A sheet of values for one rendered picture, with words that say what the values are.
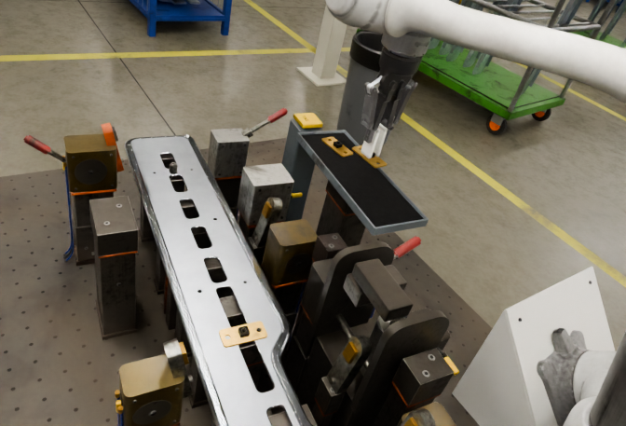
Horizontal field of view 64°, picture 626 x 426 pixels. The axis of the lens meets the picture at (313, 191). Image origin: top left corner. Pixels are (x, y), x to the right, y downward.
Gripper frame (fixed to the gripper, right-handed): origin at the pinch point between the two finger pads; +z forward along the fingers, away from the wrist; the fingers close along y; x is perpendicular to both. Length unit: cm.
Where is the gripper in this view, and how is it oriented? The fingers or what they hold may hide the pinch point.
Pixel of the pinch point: (374, 140)
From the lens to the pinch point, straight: 109.4
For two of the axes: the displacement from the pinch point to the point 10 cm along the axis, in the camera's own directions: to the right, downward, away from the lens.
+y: 8.0, -2.0, 5.7
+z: -2.0, 8.0, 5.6
